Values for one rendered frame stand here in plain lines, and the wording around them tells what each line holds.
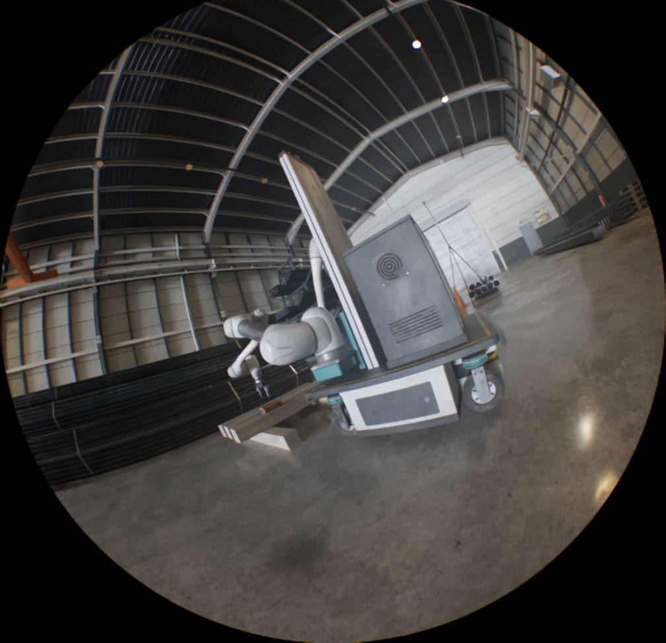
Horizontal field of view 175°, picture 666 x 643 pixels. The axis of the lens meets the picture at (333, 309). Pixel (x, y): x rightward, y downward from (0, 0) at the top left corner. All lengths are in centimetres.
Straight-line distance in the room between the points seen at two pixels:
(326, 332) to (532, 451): 91
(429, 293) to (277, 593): 103
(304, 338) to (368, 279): 35
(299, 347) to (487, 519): 86
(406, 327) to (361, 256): 34
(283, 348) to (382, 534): 72
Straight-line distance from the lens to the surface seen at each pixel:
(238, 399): 260
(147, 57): 972
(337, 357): 98
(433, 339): 84
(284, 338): 87
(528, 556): 56
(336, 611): 59
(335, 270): 108
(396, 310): 85
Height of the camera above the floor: 52
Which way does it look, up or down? 7 degrees up
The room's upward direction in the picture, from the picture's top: 22 degrees counter-clockwise
